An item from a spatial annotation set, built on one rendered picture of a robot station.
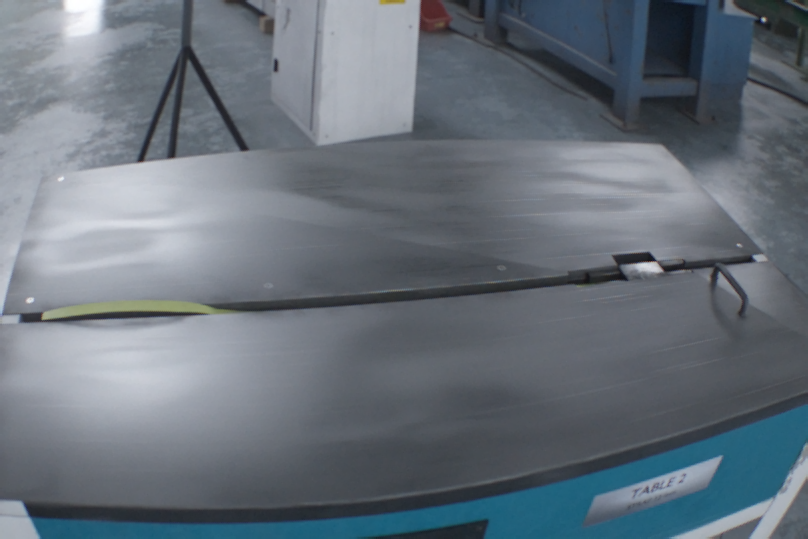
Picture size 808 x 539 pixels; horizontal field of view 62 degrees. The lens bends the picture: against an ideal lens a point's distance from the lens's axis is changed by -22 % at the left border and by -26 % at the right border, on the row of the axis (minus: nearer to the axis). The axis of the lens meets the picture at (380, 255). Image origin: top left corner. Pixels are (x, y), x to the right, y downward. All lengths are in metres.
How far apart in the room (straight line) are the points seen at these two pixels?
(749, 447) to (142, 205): 0.72
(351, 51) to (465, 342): 2.04
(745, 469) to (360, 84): 2.20
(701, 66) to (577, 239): 2.81
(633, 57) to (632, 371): 2.61
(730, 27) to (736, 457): 3.45
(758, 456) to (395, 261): 0.46
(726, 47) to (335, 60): 2.20
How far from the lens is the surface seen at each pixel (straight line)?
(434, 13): 4.37
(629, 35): 3.25
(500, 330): 0.75
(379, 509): 0.59
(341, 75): 2.72
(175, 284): 0.79
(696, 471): 0.76
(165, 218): 0.90
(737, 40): 4.18
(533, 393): 0.68
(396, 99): 2.85
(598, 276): 0.86
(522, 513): 0.66
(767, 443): 0.82
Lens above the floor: 1.17
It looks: 32 degrees down
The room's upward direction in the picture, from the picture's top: 4 degrees clockwise
